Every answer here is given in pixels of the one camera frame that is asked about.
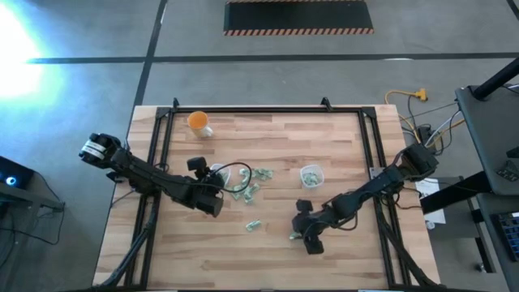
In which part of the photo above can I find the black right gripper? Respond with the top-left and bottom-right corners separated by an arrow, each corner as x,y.
291,198 -> 332,256

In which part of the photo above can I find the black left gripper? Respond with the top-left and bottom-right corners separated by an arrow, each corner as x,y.
178,157 -> 225,218

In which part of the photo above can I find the clear plastic deli container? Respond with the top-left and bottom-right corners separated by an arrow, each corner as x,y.
299,164 -> 325,191
209,162 -> 233,187

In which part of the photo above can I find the yellow ceramic mug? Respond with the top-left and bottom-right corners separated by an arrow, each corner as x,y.
187,110 -> 214,139

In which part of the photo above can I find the white paper sheet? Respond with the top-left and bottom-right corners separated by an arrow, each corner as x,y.
414,177 -> 447,226

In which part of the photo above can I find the black desk leg beam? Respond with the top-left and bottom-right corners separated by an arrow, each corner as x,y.
419,170 -> 494,215

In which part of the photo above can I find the black power adapter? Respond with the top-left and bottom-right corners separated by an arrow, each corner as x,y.
417,124 -> 437,153

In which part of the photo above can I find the grey side shelf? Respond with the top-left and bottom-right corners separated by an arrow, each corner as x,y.
0,184 -> 66,214

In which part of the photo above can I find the black computer with blue light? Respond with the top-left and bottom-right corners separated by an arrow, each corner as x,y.
0,156 -> 36,191

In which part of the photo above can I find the black hazard striped floor mat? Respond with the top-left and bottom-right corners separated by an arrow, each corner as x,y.
222,0 -> 375,37

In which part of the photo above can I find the black keyboard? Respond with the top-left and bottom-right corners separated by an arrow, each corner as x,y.
491,210 -> 519,263

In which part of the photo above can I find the small black controller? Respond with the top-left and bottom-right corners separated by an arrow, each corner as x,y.
496,159 -> 519,183

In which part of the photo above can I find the grey desk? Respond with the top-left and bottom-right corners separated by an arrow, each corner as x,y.
454,83 -> 519,196

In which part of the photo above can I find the black pole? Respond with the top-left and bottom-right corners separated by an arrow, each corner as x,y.
472,56 -> 519,101

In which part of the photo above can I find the black left camera cable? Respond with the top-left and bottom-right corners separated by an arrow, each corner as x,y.
202,161 -> 253,192

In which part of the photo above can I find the black aluminium table frame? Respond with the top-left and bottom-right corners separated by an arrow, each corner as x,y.
92,97 -> 445,292

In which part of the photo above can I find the yellow extension cord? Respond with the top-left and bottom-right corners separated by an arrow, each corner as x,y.
384,88 -> 467,149

